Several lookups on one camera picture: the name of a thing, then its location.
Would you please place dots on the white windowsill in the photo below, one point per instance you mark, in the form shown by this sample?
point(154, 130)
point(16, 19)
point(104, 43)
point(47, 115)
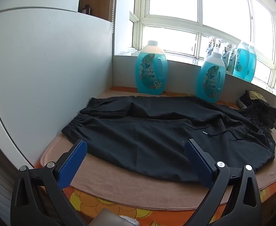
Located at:
point(175, 59)

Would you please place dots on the blue detergent bottle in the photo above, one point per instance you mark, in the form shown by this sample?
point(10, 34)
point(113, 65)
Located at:
point(209, 80)
point(240, 61)
point(149, 75)
point(252, 63)

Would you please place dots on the beige mat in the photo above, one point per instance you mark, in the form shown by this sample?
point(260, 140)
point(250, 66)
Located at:
point(128, 193)

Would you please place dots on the orange floral bed sheet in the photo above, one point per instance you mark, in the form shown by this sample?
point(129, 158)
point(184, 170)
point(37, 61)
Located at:
point(93, 202)

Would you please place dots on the dark brown bottle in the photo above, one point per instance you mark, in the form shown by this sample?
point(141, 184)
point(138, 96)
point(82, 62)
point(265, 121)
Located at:
point(86, 10)

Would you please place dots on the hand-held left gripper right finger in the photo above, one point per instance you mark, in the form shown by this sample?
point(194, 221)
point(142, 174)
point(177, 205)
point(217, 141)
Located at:
point(199, 164)

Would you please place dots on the white window frame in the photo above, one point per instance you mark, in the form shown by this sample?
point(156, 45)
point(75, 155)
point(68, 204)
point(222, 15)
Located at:
point(141, 4)

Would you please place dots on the black pants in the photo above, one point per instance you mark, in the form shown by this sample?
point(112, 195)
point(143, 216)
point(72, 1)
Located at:
point(140, 141)

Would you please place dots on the white cabinet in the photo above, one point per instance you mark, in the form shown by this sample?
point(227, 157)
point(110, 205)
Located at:
point(46, 63)

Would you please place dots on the printed refill pouch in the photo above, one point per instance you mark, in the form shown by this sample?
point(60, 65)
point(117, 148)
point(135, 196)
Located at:
point(218, 44)
point(209, 47)
point(231, 60)

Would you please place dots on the black mesh cloth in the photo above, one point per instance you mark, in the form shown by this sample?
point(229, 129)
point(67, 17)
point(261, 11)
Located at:
point(264, 114)

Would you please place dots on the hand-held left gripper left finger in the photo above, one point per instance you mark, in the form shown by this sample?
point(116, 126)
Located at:
point(71, 163)

